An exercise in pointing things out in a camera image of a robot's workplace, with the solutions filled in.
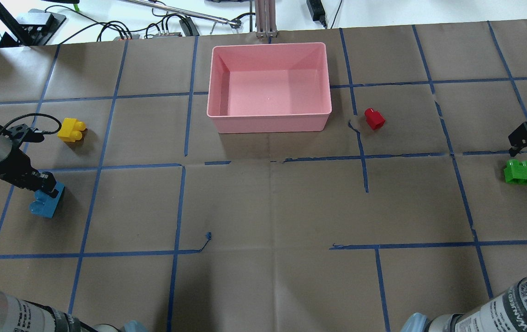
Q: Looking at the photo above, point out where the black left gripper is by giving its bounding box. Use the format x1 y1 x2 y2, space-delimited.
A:
0 124 59 198

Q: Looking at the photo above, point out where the blue toy block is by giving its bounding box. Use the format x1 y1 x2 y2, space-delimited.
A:
29 182 65 218

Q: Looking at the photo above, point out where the green toy block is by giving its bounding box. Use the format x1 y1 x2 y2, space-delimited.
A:
503 159 527 185

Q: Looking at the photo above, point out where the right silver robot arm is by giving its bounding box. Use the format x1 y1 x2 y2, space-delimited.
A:
402 122 527 332

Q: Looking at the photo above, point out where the pink plastic box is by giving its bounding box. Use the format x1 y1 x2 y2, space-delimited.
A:
206 42 332 134

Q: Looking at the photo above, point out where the yellow toy block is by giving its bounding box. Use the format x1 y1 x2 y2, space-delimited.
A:
57 118 87 142

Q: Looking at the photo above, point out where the brown paper table cover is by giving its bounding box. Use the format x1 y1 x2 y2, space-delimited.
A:
0 20 527 332

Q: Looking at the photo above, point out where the red toy block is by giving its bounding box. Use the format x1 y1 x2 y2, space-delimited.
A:
364 108 386 130

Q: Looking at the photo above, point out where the silver metal rod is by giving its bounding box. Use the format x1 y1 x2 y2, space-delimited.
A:
122 0 242 28

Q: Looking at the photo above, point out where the black power adapter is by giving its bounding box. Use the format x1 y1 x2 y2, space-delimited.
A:
306 0 327 28

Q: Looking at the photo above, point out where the aluminium frame post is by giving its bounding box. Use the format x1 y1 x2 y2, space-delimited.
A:
254 0 278 38

